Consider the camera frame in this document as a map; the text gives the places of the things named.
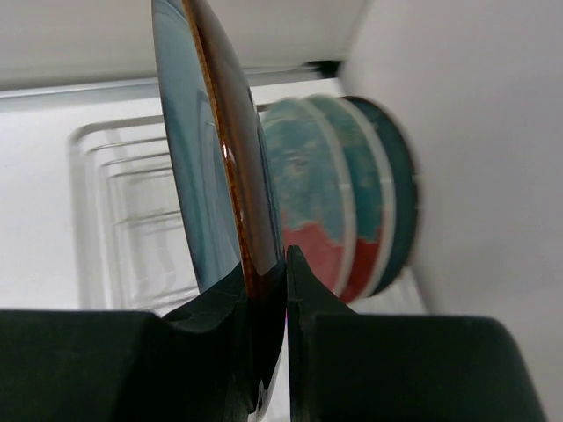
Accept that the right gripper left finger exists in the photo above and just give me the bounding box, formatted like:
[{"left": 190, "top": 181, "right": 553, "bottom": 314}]
[{"left": 1, "top": 267, "right": 255, "bottom": 421}]

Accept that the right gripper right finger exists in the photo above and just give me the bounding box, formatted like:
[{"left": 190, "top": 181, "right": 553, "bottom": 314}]
[{"left": 287, "top": 246, "right": 545, "bottom": 421}]

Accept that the red teal plate front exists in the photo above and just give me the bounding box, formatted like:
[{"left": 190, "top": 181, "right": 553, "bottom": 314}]
[{"left": 307, "top": 94, "right": 396, "bottom": 303}]

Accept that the red teal plate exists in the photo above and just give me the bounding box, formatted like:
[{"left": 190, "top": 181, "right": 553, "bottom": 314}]
[
  {"left": 307, "top": 94, "right": 396, "bottom": 303},
  {"left": 262, "top": 98, "right": 356, "bottom": 295}
]

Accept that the dark teal plate front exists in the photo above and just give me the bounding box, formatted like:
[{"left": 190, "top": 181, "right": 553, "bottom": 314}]
[{"left": 346, "top": 96, "right": 420, "bottom": 297}]

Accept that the dark teal plate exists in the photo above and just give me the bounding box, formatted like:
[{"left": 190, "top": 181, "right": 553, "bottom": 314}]
[
  {"left": 152, "top": 1, "right": 287, "bottom": 421},
  {"left": 346, "top": 96, "right": 420, "bottom": 297}
]

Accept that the dark teal plate back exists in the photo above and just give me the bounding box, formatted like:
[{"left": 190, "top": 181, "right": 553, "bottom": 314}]
[{"left": 152, "top": 1, "right": 287, "bottom": 421}]

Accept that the metal wire dish rack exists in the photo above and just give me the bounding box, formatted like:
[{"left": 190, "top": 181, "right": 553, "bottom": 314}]
[{"left": 69, "top": 115, "right": 426, "bottom": 314}]

